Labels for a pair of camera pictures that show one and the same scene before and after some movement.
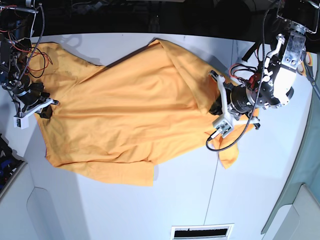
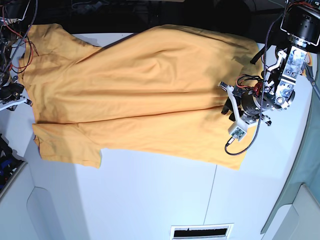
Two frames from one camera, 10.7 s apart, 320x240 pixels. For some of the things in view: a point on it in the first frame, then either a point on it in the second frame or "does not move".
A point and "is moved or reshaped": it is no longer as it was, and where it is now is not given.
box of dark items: x=11 y=165 does not move
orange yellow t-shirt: x=120 y=119 is moved or reshaped
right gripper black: x=216 y=108 to x=228 y=105
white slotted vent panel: x=221 y=231 does not move
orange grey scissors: x=304 y=68 does not move
